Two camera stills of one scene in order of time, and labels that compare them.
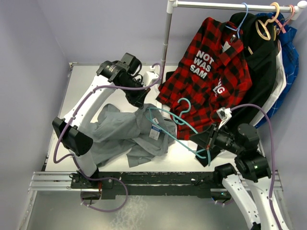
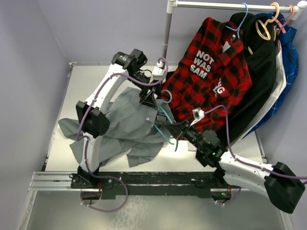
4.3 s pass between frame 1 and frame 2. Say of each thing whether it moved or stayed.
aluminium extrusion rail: stayed
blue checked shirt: stayed
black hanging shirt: stayed
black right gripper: moved
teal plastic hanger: moved
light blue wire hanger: stayed
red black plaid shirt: stayed
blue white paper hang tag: moved
